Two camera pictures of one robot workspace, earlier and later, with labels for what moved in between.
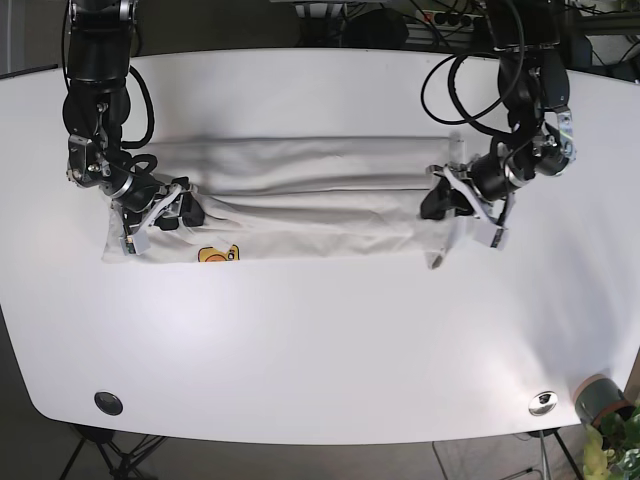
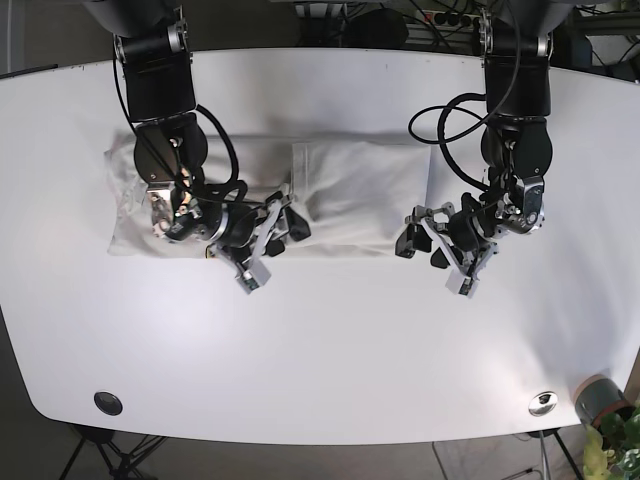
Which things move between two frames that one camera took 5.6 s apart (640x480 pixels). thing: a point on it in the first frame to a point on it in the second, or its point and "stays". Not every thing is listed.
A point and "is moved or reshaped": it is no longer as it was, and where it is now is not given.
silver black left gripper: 143,200 to 227,228
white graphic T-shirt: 295,199 is moved or reshaped
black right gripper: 549,152 to 512,205
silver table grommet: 542,403 stays
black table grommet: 108,403 stays
